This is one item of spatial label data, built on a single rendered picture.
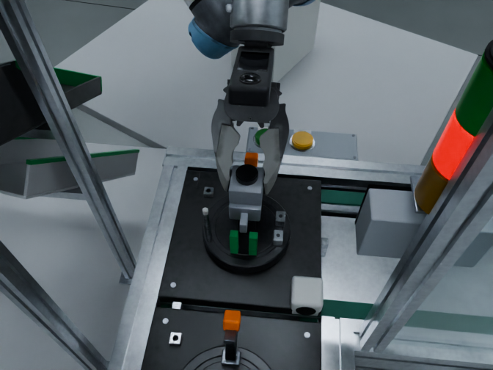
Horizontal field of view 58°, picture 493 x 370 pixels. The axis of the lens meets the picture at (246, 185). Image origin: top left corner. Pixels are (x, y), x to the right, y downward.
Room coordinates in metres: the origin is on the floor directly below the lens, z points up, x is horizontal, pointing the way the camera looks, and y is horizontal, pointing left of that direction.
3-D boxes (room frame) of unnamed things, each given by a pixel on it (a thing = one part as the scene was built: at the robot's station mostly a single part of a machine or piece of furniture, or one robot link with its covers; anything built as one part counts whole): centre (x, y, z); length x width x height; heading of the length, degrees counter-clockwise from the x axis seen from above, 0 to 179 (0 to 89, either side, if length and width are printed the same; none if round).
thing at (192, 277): (0.37, 0.00, 0.96); 0.24 x 0.24 x 0.02; 84
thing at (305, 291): (0.26, -0.09, 0.97); 0.05 x 0.05 x 0.04; 84
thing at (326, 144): (0.58, -0.11, 0.93); 0.21 x 0.07 x 0.06; 84
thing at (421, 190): (0.23, -0.18, 1.29); 0.05 x 0.05 x 0.05
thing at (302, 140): (0.58, -0.11, 0.96); 0.04 x 0.04 x 0.02
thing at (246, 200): (0.36, 0.00, 1.09); 0.08 x 0.04 x 0.07; 174
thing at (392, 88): (0.93, -0.04, 0.84); 0.90 x 0.70 x 0.03; 57
